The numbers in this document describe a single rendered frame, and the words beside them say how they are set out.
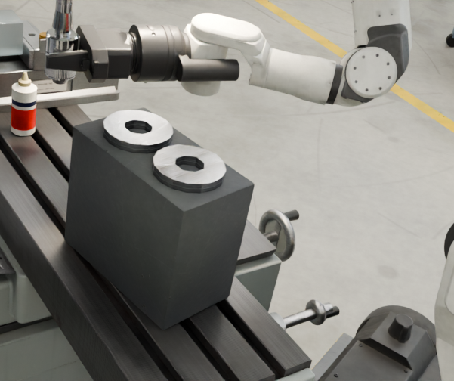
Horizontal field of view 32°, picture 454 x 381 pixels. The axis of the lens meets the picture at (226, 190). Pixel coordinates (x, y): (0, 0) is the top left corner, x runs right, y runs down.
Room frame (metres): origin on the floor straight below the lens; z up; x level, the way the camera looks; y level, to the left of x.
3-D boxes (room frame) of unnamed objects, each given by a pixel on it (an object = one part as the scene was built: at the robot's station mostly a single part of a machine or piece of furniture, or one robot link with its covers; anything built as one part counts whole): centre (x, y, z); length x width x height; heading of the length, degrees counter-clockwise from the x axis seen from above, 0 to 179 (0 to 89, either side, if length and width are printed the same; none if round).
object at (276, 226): (1.41, -0.10, 0.65); 0.16 x 0.12 x 0.12; 130
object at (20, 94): (1.16, 0.36, 1.01); 0.04 x 0.04 x 0.11
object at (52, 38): (1.09, 0.28, 1.17); 0.05 x 0.05 x 0.01
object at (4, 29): (1.27, 0.44, 1.07); 0.06 x 0.05 x 0.06; 37
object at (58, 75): (1.09, 0.28, 1.13); 0.05 x 0.05 x 0.06
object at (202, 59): (1.17, 0.09, 1.13); 0.11 x 0.11 x 0.11; 27
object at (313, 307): (1.32, -0.21, 0.53); 0.22 x 0.06 x 0.06; 130
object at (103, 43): (1.13, 0.20, 1.14); 0.13 x 0.12 x 0.10; 27
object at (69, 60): (1.06, 0.27, 1.14); 0.06 x 0.02 x 0.03; 117
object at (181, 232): (0.86, 0.09, 1.05); 0.22 x 0.12 x 0.20; 50
